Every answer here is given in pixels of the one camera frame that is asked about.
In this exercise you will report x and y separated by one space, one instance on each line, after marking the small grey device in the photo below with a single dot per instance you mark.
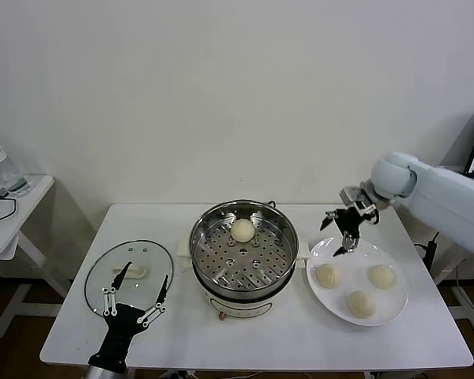
19 184

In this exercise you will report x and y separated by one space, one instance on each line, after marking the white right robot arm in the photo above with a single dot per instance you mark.
442 197

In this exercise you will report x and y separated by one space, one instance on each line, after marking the white electric pot base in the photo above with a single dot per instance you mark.
237 307

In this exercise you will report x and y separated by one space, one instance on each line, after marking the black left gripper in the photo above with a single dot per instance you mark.
120 323

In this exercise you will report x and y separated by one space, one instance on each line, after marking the white side table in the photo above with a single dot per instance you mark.
27 205

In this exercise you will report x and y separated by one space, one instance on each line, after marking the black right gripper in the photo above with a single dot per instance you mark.
349 221

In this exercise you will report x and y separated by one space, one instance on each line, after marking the white steamed baozi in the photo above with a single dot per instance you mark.
243 230
328 275
360 304
382 276

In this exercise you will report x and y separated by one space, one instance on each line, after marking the clear bottle with white cap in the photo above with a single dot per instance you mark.
4 166

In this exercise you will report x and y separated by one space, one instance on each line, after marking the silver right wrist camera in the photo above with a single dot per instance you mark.
350 195

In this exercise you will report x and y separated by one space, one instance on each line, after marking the stainless steel steamer basket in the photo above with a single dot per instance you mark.
241 260

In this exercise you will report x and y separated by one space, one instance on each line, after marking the white round plate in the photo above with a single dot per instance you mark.
379 310

